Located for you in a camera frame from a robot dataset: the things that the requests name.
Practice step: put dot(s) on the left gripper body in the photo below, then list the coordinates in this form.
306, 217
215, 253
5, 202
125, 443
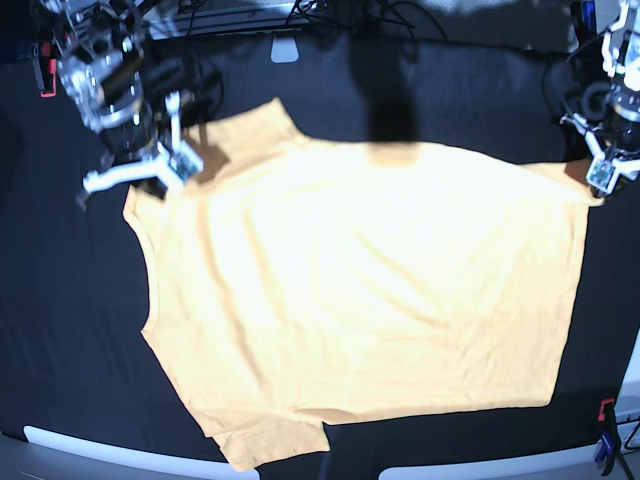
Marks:
614, 110

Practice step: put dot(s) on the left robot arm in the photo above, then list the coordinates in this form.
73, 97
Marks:
622, 40

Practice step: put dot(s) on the black table cloth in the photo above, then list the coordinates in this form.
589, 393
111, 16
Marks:
73, 284

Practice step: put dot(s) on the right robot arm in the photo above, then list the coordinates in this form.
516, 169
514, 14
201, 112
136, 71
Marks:
98, 52

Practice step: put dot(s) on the red black clamp left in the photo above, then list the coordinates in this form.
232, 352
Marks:
45, 69

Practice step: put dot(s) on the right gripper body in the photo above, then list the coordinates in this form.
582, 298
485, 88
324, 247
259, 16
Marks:
136, 136

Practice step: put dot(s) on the yellow t-shirt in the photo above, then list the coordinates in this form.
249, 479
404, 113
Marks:
298, 283

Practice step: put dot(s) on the red blue clamp lower right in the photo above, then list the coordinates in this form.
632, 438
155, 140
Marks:
609, 440

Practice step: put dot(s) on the blue clamp top right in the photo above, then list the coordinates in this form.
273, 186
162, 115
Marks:
583, 17

